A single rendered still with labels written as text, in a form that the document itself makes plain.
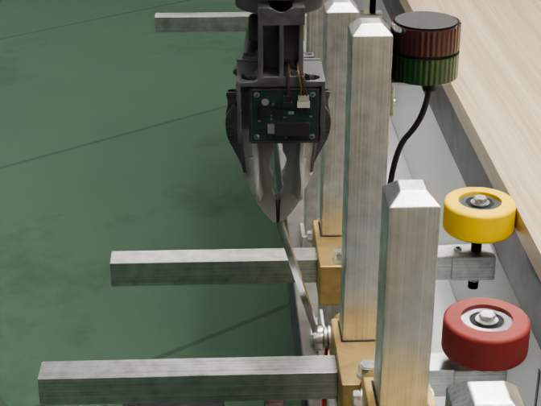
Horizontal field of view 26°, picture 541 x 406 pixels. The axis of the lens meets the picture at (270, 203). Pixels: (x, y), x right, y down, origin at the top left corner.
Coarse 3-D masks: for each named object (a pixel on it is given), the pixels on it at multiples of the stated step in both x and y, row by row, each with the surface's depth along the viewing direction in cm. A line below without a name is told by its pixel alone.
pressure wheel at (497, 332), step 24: (456, 312) 109; (480, 312) 110; (504, 312) 110; (456, 336) 106; (480, 336) 105; (504, 336) 105; (528, 336) 107; (456, 360) 107; (480, 360) 106; (504, 360) 106
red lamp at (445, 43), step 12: (396, 36) 99; (408, 36) 98; (420, 36) 98; (432, 36) 97; (444, 36) 98; (456, 36) 99; (396, 48) 99; (408, 48) 98; (420, 48) 98; (432, 48) 98; (444, 48) 98; (456, 48) 99
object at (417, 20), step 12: (408, 12) 102; (420, 12) 102; (432, 12) 102; (396, 24) 99; (408, 24) 99; (420, 24) 99; (432, 24) 99; (444, 24) 99; (456, 24) 99; (396, 84) 100; (408, 84) 101; (444, 84) 101; (420, 120) 104; (408, 132) 104; (396, 156) 105
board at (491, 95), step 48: (432, 0) 207; (480, 0) 207; (528, 0) 207; (480, 48) 182; (528, 48) 182; (480, 96) 163; (528, 96) 163; (480, 144) 149; (528, 144) 147; (528, 192) 135; (528, 240) 126
